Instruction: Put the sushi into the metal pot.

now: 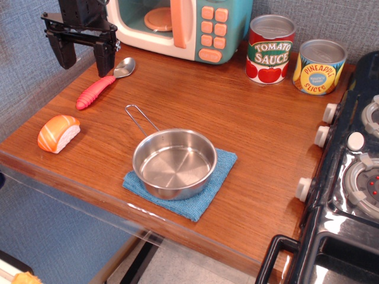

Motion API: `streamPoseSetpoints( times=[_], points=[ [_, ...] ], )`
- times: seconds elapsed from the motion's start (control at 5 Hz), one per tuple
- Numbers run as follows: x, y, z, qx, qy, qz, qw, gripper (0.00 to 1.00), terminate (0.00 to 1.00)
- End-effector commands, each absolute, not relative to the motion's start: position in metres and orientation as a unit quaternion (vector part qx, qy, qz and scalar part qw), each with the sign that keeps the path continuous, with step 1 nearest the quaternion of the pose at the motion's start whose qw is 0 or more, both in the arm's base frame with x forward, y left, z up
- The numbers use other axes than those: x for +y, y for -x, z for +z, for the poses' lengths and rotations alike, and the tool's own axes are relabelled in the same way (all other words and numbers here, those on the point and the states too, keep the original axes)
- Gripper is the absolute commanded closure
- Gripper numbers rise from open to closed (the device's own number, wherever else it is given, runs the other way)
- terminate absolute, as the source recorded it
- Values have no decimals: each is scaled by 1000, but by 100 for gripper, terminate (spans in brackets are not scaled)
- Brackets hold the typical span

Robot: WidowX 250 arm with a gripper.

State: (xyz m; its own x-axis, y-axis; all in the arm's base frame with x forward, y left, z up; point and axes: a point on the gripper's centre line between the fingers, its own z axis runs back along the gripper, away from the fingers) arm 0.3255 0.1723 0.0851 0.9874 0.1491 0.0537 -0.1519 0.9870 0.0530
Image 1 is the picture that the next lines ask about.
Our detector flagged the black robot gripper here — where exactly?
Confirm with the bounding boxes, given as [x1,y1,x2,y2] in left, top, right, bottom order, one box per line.
[41,1,118,78]

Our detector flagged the salmon nigiri sushi toy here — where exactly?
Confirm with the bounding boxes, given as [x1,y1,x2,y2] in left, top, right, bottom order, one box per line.
[37,115,81,154]

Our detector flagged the stainless steel pot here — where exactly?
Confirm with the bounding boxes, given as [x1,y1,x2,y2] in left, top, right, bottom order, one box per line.
[125,104,218,201]

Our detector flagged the orange microwave plate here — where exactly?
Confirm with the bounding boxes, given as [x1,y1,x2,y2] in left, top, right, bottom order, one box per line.
[144,7,172,32]

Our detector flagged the teal toy microwave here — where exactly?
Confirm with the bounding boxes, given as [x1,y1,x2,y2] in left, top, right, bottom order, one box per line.
[107,1,253,64]

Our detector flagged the tomato sauce can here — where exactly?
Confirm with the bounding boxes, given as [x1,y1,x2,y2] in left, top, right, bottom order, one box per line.
[245,14,296,85]

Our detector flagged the blue folded cloth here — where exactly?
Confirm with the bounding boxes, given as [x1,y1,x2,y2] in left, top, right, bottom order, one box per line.
[123,149,237,222]

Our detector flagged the yellow object at corner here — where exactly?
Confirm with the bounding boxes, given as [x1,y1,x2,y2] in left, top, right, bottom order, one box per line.
[11,272,42,284]

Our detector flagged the pineapple slices can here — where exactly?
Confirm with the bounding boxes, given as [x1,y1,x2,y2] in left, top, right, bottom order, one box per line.
[293,39,348,95]

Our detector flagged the white stove knob middle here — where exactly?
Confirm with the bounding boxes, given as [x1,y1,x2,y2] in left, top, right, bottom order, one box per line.
[314,126,330,148]

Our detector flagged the white stove knob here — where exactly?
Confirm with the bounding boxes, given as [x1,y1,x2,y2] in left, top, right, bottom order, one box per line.
[295,177,312,202]
[322,103,338,124]
[314,126,330,148]

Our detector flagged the white stove knob top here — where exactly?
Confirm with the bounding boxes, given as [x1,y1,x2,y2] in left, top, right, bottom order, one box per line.
[322,103,338,124]

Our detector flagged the white stove knob bottom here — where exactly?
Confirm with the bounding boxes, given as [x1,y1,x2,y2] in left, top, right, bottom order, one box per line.
[295,177,312,202]

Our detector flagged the black toy stove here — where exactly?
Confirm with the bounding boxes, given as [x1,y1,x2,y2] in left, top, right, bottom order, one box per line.
[256,51,378,283]

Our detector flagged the red-handled metal spoon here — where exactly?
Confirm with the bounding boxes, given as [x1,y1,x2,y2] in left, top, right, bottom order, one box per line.
[76,57,136,110]

